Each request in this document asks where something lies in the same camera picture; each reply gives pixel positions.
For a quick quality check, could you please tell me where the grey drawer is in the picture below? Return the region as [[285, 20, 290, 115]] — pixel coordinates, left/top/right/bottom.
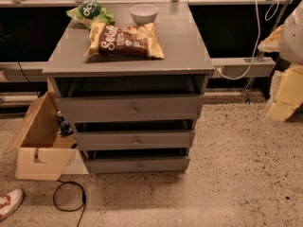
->
[[75, 130, 195, 150], [85, 156, 190, 174], [56, 95, 203, 123]]

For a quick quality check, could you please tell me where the white bowl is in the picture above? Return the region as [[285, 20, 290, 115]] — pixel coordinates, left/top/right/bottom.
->
[[130, 4, 158, 25]]

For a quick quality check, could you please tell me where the grey top drawer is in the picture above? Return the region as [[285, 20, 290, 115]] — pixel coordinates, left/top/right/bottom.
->
[[56, 95, 203, 123]]

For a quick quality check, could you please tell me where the metal diagonal rod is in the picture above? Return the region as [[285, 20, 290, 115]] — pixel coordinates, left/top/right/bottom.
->
[[241, 0, 298, 105]]

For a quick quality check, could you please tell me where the white hanging cable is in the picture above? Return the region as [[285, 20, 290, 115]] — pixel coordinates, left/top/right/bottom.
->
[[215, 0, 292, 81]]

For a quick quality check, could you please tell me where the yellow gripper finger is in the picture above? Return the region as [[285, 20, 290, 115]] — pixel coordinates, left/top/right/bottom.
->
[[258, 25, 283, 53], [265, 64, 303, 122]]

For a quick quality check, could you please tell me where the grey middle drawer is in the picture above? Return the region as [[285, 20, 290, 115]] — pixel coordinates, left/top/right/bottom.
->
[[75, 130, 195, 150]]

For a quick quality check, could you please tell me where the grey bottom drawer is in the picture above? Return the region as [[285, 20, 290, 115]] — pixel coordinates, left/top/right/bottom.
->
[[85, 156, 190, 174]]

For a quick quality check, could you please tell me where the green chip bag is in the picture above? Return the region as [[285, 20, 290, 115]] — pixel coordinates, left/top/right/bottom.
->
[[66, 1, 116, 29]]

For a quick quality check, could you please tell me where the black floor cable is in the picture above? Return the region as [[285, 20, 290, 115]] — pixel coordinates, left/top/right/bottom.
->
[[52, 180, 88, 227]]

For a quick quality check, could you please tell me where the blue toy figure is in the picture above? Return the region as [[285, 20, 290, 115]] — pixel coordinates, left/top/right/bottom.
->
[[57, 112, 74, 135]]

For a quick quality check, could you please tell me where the brown yellow snack bag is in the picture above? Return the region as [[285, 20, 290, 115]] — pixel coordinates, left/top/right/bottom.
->
[[86, 22, 164, 59]]

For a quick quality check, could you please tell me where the white red sneaker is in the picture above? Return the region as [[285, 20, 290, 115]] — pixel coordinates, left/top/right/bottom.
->
[[0, 188, 25, 220]]

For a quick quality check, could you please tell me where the grey drawer cabinet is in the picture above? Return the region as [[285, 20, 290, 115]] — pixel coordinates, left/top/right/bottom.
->
[[44, 3, 214, 162]]

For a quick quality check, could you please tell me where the open cardboard box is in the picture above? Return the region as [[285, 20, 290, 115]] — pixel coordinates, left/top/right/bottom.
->
[[4, 93, 76, 181]]

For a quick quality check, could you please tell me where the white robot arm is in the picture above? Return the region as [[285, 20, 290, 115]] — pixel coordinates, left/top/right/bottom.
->
[[258, 1, 303, 122]]

